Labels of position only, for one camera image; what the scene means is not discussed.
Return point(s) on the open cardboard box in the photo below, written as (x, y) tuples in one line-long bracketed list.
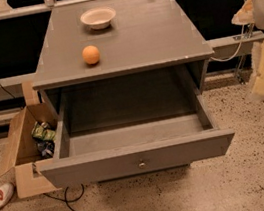
[(21, 162)]

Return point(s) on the blue snack bag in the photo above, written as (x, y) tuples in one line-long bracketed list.
[(46, 148)]

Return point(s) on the round metal drawer knob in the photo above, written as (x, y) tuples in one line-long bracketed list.
[(142, 164)]

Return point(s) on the orange fruit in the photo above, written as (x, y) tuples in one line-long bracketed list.
[(91, 55)]

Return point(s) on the grey open top drawer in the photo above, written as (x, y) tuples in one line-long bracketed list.
[(104, 130)]

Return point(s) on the green snack bag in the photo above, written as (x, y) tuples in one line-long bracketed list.
[(43, 132)]

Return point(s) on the white paper bowl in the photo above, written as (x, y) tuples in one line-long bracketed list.
[(98, 18)]

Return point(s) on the grey wooden cabinet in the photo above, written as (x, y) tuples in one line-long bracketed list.
[(146, 36)]

